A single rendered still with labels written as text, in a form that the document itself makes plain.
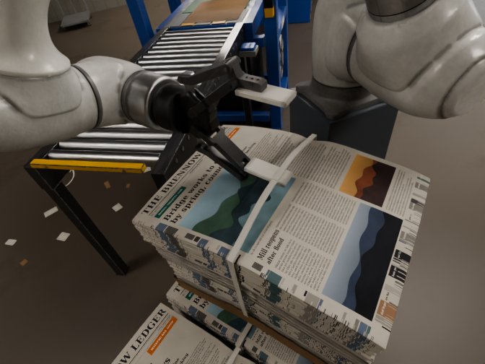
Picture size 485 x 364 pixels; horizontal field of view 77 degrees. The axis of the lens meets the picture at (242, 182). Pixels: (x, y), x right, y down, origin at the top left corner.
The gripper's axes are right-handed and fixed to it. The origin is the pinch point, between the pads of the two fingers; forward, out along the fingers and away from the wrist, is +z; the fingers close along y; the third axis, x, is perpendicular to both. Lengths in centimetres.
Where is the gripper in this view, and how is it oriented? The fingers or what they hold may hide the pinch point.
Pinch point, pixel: (281, 140)
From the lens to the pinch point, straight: 41.5
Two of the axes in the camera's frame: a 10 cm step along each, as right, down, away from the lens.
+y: 0.8, 6.8, 7.2
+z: 8.5, 3.4, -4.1
